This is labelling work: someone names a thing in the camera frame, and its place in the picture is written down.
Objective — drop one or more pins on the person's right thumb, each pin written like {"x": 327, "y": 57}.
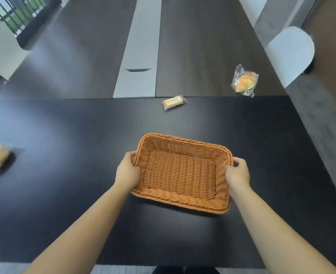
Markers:
{"x": 228, "y": 172}

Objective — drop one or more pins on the small wrapped snack bar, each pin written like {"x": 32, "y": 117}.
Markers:
{"x": 173, "y": 102}

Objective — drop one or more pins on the black window railing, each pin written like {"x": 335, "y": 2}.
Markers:
{"x": 18, "y": 12}

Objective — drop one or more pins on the person's left thumb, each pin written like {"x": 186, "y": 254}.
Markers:
{"x": 136, "y": 171}

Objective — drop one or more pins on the person's right forearm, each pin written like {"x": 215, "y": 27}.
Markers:
{"x": 273, "y": 228}

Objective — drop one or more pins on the bread bun in clear bag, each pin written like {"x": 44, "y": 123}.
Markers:
{"x": 244, "y": 81}

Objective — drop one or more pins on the person's left hand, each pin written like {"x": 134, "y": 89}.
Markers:
{"x": 126, "y": 172}

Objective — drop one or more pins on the person's right hand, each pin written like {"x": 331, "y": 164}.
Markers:
{"x": 238, "y": 174}

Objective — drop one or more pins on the person's left forearm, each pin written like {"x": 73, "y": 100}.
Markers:
{"x": 81, "y": 231}

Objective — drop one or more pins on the brown wicker basket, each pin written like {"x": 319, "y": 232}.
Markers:
{"x": 182, "y": 172}

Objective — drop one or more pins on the white chair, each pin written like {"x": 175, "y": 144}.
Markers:
{"x": 292, "y": 55}
{"x": 2, "y": 45}

